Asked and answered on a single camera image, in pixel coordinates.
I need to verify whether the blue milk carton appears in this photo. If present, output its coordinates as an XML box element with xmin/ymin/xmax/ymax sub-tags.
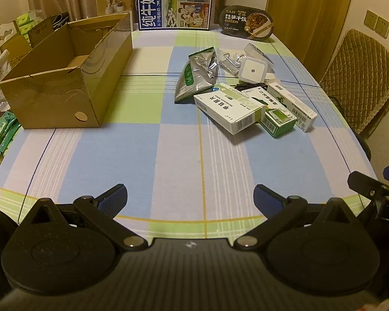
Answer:
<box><xmin>135</xmin><ymin>0</ymin><xmax>213</xmax><ymax>31</ymax></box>

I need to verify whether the large white medicine box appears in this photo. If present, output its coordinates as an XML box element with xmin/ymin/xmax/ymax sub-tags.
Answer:
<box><xmin>193</xmin><ymin>83</ymin><xmax>266</xmax><ymax>135</ymax></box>

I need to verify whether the clear dental floss box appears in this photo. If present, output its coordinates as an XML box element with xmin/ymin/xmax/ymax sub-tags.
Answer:
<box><xmin>245</xmin><ymin>43</ymin><xmax>276</xmax><ymax>74</ymax></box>

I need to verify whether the stack of green packets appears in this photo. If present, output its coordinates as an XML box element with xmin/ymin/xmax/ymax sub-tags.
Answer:
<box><xmin>0</xmin><ymin>110</ymin><xmax>23</xmax><ymax>157</ymax></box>

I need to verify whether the long white medicine box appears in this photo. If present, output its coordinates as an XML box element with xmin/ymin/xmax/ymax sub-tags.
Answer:
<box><xmin>266</xmin><ymin>82</ymin><xmax>318</xmax><ymax>133</ymax></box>

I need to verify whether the checked tablecloth desktop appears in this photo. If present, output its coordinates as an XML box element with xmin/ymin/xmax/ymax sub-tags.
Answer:
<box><xmin>0</xmin><ymin>27</ymin><xmax>380</xmax><ymax>240</ymax></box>

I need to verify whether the white square night light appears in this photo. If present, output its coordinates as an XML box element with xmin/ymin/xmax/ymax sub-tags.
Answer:
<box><xmin>238</xmin><ymin>56</ymin><xmax>269</xmax><ymax>81</ymax></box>

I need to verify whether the black paper bag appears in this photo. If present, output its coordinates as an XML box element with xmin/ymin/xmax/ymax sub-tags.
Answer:
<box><xmin>52</xmin><ymin>12</ymin><xmax>70</xmax><ymax>30</ymax></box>

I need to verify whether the brown cardboard carton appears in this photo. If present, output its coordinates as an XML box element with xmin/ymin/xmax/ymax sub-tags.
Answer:
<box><xmin>6</xmin><ymin>16</ymin><xmax>68</xmax><ymax>62</ymax></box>

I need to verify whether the small green box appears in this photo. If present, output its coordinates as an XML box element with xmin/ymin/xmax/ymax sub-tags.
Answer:
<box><xmin>259</xmin><ymin>108</ymin><xmax>298</xmax><ymax>139</ymax></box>

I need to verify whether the wooden door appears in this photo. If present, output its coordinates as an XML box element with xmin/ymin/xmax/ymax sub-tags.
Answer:
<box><xmin>266</xmin><ymin>0</ymin><xmax>357</xmax><ymax>81</ymax></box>

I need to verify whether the brown cardboard box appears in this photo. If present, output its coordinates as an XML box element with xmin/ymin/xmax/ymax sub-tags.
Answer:
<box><xmin>0</xmin><ymin>11</ymin><xmax>133</xmax><ymax>129</ymax></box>

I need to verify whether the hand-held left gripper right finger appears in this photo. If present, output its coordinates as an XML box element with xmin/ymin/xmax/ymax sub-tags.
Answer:
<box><xmin>234</xmin><ymin>184</ymin><xmax>361</xmax><ymax>251</ymax></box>

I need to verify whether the white product box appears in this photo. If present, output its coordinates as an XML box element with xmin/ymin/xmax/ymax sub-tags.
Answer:
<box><xmin>95</xmin><ymin>0</ymin><xmax>132</xmax><ymax>17</ymax></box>

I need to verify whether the clear plastic clip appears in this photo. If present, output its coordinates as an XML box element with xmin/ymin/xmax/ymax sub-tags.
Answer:
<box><xmin>218</xmin><ymin>48</ymin><xmax>247</xmax><ymax>77</ymax></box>

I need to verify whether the black audio cable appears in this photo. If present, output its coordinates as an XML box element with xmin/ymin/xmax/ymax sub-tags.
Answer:
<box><xmin>230</xmin><ymin>83</ymin><xmax>269</xmax><ymax>93</ymax></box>

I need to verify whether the chair with quilted cover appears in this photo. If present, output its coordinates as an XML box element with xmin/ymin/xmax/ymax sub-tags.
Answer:
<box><xmin>318</xmin><ymin>29</ymin><xmax>389</xmax><ymax>162</ymax></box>

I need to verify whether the black instant rice bowl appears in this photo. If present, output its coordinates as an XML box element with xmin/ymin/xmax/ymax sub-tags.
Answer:
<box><xmin>219</xmin><ymin>5</ymin><xmax>275</xmax><ymax>41</ymax></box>

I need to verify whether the white green medicine box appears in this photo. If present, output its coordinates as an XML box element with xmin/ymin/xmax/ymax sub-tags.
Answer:
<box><xmin>243</xmin><ymin>87</ymin><xmax>287</xmax><ymax>111</ymax></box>

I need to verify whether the stack of green tissue packs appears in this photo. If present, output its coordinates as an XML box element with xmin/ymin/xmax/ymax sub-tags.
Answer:
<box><xmin>16</xmin><ymin>10</ymin><xmax>45</xmax><ymax>35</ymax></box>

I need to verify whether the silver green foil bag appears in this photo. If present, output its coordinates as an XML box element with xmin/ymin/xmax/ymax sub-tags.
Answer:
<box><xmin>174</xmin><ymin>48</ymin><xmax>218</xmax><ymax>103</ymax></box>

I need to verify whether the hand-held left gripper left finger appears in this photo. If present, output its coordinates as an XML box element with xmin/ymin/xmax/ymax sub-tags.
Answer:
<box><xmin>18</xmin><ymin>183</ymin><xmax>148</xmax><ymax>251</ymax></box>

